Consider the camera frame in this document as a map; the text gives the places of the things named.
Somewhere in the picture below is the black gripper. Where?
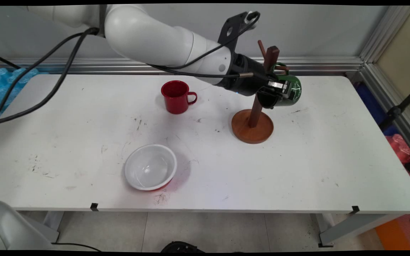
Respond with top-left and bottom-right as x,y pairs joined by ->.
223,53 -> 291,98

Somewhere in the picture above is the green enamel mug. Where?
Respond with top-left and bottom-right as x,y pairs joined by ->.
257,63 -> 303,109

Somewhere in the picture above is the wooden mug tree stand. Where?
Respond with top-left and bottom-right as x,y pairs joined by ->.
231,40 -> 290,144

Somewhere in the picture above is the red enamel mug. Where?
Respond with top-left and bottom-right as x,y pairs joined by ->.
161,80 -> 198,115

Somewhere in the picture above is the white bowl with red outside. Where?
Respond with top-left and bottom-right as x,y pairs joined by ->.
124,144 -> 178,191

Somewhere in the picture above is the grey metal table leg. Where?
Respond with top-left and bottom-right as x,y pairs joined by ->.
311,213 -> 402,248
42,211 -> 65,243

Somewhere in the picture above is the black round floor object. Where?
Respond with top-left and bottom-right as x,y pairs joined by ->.
161,241 -> 205,253

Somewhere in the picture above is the orange floor object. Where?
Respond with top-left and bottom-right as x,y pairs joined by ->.
374,219 -> 410,251

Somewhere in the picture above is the grey rounded plastic chair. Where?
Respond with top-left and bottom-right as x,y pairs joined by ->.
0,200 -> 57,251

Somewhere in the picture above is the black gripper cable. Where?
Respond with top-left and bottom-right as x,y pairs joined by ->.
0,28 -> 254,127

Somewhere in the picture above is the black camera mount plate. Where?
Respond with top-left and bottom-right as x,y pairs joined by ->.
218,11 -> 259,47

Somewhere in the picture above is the aluminium corner post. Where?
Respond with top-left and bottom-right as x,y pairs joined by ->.
360,5 -> 410,66

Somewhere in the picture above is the aluminium side wall rail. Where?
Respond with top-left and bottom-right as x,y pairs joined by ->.
363,63 -> 410,162

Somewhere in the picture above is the thin black floor cable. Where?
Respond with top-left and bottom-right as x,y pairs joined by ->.
51,242 -> 101,252

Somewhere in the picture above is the black background cable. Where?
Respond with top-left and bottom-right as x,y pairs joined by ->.
0,51 -> 22,70

